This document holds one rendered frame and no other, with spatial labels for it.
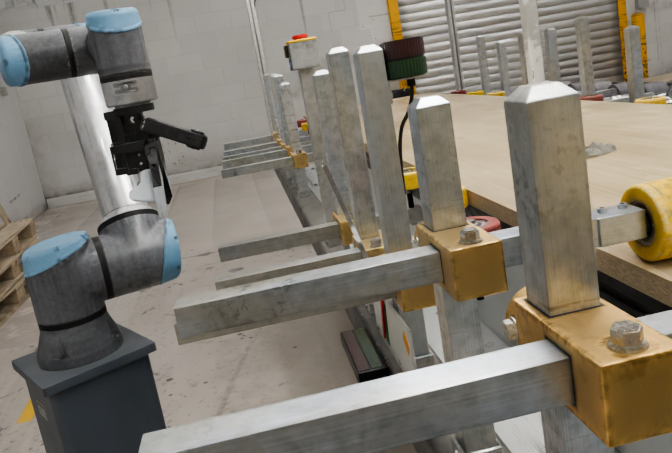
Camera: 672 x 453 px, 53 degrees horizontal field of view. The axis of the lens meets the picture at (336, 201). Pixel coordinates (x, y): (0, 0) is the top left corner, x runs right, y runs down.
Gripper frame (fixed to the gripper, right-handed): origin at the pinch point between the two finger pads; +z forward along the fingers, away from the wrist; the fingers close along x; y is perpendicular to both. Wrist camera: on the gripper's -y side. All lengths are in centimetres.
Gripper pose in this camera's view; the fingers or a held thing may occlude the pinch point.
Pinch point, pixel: (169, 211)
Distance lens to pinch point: 127.1
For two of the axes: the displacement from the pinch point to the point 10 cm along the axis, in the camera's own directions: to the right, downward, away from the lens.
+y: -9.7, 2.0, -1.3
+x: 1.7, 1.7, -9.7
